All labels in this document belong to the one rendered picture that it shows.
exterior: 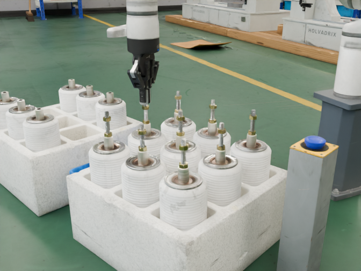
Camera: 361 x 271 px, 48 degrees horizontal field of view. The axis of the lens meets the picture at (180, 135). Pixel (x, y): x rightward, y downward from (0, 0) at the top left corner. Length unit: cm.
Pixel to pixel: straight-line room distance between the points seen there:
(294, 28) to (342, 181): 254
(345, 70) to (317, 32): 229
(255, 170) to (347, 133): 38
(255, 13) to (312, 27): 89
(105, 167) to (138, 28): 32
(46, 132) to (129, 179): 39
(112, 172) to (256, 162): 33
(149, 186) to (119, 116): 47
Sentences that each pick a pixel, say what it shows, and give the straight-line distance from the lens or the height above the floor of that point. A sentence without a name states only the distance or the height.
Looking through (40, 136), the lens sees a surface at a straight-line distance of 117.
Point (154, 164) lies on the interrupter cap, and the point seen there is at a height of 25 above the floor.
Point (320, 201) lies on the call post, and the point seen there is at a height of 21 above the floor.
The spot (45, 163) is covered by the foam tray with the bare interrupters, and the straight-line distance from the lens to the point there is 116.
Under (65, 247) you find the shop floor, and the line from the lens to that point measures 108.
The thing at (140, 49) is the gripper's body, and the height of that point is 47.
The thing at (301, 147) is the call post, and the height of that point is 31.
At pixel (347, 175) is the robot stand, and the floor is 7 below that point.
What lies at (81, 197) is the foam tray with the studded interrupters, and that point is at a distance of 98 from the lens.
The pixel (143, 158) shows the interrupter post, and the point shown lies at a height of 27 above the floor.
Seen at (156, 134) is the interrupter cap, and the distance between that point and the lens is 102.
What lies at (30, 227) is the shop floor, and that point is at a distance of 118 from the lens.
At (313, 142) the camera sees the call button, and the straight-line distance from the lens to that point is 82.
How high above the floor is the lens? 63
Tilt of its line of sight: 22 degrees down
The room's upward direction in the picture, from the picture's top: straight up
